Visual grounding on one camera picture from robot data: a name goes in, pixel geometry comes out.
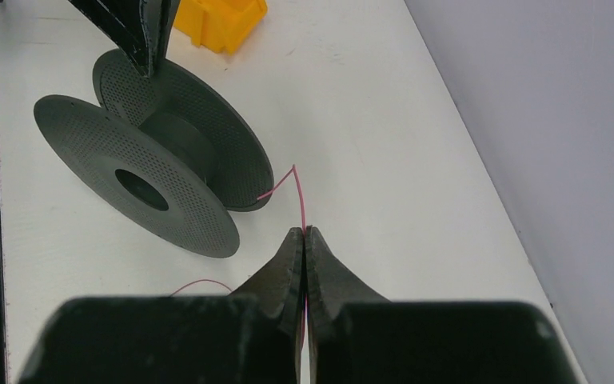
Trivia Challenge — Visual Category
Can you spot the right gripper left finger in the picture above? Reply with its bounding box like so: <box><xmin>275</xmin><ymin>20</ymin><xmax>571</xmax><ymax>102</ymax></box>
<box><xmin>18</xmin><ymin>227</ymin><xmax>304</xmax><ymax>383</ymax></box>

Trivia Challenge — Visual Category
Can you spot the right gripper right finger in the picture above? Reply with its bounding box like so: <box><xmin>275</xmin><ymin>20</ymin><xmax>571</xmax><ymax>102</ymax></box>
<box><xmin>305</xmin><ymin>226</ymin><xmax>577</xmax><ymax>383</ymax></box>

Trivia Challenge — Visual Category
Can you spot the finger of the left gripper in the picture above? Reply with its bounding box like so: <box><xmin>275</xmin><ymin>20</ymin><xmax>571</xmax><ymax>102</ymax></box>
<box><xmin>70</xmin><ymin>0</ymin><xmax>154</xmax><ymax>76</ymax></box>
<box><xmin>145</xmin><ymin>0</ymin><xmax>180</xmax><ymax>74</ymax></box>

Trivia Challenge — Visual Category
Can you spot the black perforated cable spool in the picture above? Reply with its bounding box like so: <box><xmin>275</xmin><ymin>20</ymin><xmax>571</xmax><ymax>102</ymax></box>
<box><xmin>33</xmin><ymin>50</ymin><xmax>274</xmax><ymax>258</ymax></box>

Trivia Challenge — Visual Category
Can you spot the thin red wire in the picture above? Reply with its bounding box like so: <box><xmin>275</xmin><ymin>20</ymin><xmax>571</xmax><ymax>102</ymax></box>
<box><xmin>169</xmin><ymin>164</ymin><xmax>308</xmax><ymax>298</ymax></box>

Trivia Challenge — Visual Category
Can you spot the yellow plastic bin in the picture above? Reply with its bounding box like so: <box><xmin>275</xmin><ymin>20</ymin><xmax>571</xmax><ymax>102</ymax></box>
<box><xmin>173</xmin><ymin>0</ymin><xmax>268</xmax><ymax>54</ymax></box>

